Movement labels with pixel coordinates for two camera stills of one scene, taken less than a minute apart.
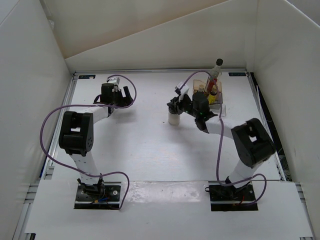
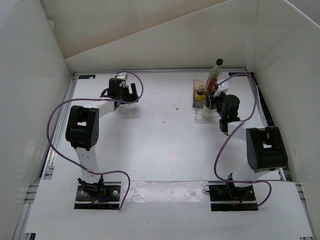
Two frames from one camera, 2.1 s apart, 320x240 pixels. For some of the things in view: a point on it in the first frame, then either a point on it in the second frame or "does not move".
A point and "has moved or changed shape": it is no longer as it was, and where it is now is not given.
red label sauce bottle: x=215 y=73 does not move
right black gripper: x=176 y=109 to x=211 y=99
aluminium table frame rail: x=161 y=70 does not move
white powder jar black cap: x=174 y=119 has moved or changed shape
